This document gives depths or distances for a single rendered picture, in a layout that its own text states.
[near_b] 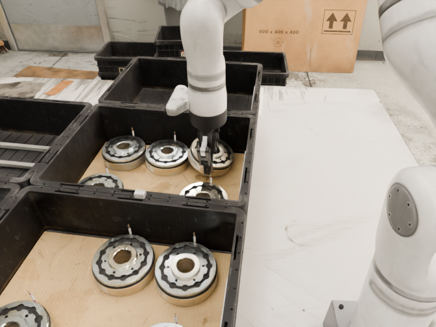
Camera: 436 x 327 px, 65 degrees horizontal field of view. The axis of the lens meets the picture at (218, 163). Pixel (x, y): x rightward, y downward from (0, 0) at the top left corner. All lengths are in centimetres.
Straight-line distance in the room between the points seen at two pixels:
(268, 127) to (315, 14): 224
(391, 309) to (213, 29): 46
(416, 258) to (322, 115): 93
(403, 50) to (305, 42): 292
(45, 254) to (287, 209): 56
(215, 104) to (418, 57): 35
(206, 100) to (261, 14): 268
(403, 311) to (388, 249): 9
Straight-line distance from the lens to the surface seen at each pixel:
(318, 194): 97
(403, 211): 42
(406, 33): 44
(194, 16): 56
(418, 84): 45
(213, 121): 66
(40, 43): 413
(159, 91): 115
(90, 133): 87
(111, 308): 61
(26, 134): 105
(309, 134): 119
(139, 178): 80
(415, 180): 41
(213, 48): 59
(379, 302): 53
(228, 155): 79
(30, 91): 159
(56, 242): 72
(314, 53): 337
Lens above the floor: 135
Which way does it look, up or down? 39 degrees down
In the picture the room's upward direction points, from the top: straight up
